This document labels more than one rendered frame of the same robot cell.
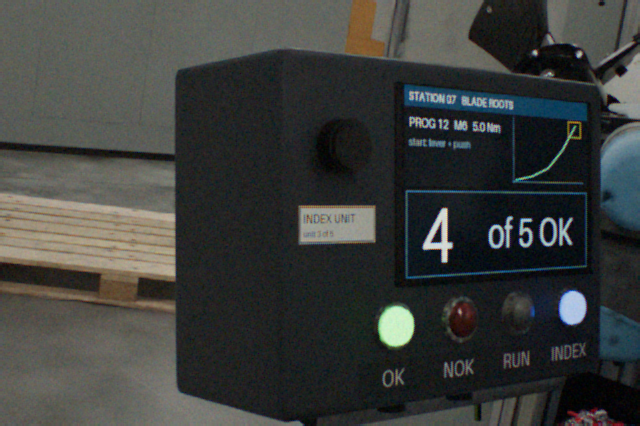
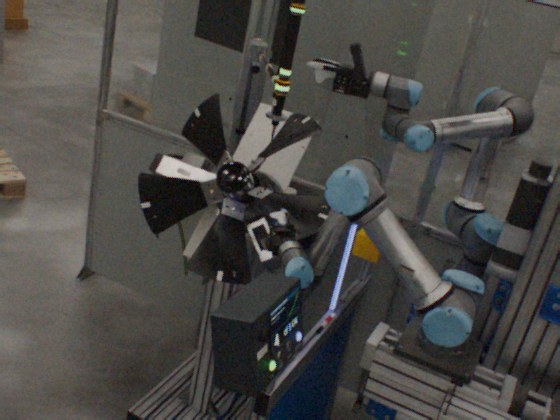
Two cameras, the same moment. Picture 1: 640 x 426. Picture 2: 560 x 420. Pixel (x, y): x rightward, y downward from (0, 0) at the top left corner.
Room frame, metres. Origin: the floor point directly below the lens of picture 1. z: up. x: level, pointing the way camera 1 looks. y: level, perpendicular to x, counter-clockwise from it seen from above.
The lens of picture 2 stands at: (-0.52, 0.62, 2.03)
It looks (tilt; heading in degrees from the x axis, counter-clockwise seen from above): 24 degrees down; 331
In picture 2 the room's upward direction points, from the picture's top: 12 degrees clockwise
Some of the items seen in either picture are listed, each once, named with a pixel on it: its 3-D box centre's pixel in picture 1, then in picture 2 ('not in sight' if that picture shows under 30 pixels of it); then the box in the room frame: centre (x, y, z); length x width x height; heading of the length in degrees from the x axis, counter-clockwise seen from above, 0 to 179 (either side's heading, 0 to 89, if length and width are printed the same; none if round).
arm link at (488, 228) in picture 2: not in sight; (485, 237); (0.94, -1.02, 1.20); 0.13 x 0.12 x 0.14; 174
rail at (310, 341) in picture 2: not in sight; (321, 333); (1.01, -0.51, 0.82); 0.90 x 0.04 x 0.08; 129
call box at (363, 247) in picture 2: not in sight; (372, 242); (1.26, -0.81, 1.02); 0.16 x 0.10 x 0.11; 129
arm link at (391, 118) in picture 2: not in sight; (396, 123); (1.09, -0.64, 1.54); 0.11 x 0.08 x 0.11; 174
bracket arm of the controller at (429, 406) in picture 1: (442, 381); not in sight; (0.67, -0.10, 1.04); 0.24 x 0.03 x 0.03; 129
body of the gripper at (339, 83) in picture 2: not in sight; (353, 80); (1.21, -0.52, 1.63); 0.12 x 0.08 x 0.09; 49
